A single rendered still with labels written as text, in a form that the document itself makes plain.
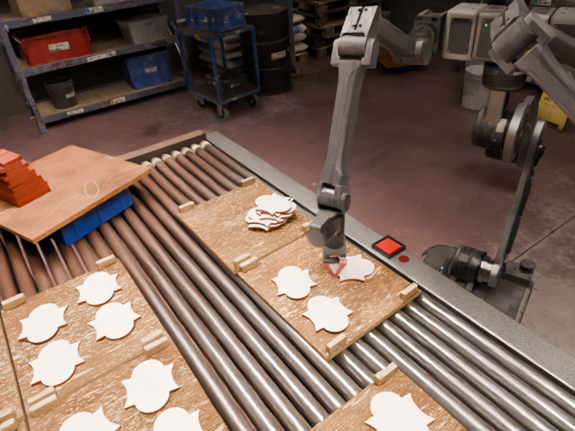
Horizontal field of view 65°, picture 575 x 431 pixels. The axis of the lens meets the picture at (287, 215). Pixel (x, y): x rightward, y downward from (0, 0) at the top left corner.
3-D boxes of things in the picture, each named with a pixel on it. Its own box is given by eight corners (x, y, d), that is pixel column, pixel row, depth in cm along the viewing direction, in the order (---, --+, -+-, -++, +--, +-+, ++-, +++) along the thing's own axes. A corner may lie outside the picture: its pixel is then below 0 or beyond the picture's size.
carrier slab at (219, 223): (256, 183, 182) (256, 180, 181) (321, 229, 154) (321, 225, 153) (176, 216, 166) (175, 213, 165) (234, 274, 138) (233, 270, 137)
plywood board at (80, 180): (72, 148, 197) (70, 144, 196) (151, 172, 174) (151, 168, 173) (-45, 204, 164) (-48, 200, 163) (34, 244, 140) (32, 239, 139)
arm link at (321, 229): (351, 191, 117) (323, 185, 122) (328, 212, 110) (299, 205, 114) (352, 228, 124) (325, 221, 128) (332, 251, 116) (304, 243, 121)
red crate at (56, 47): (84, 46, 514) (76, 20, 498) (95, 54, 483) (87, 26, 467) (22, 59, 485) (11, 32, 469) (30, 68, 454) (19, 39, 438)
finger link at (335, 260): (323, 282, 129) (323, 257, 124) (323, 266, 135) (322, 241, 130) (346, 282, 129) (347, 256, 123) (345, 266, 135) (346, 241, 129)
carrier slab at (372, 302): (323, 229, 153) (323, 225, 152) (420, 294, 126) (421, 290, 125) (237, 276, 137) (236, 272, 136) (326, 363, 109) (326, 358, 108)
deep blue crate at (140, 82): (163, 73, 579) (156, 43, 558) (174, 81, 550) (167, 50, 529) (125, 82, 559) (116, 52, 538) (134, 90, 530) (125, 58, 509)
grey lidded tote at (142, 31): (158, 32, 550) (153, 11, 537) (172, 36, 527) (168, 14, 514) (120, 41, 524) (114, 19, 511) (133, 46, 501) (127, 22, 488)
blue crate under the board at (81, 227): (85, 185, 190) (78, 164, 184) (136, 203, 175) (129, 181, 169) (16, 224, 169) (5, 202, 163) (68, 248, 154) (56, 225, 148)
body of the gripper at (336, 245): (323, 259, 125) (323, 239, 121) (322, 237, 134) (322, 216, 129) (346, 259, 125) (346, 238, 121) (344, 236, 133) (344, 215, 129)
